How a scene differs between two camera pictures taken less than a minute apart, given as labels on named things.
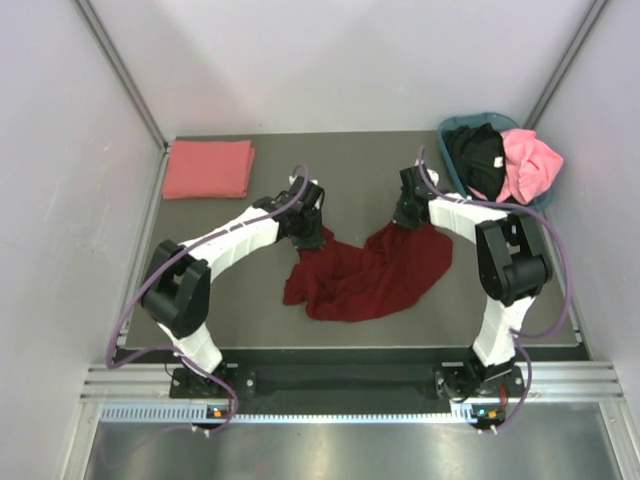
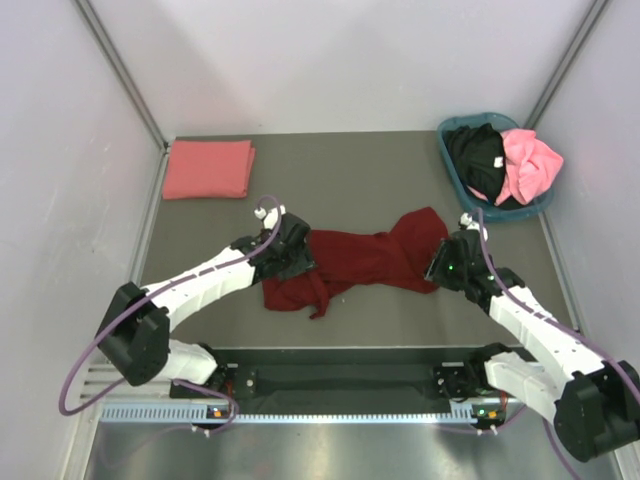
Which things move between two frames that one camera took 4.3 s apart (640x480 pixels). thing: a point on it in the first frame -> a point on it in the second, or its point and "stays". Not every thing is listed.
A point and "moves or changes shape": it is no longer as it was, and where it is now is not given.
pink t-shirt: (530, 165) stays
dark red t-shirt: (391, 268) moves or changes shape
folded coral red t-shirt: (208, 169) stays
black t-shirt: (479, 152) stays
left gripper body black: (309, 232) -> (296, 261)
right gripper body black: (404, 214) -> (445, 271)
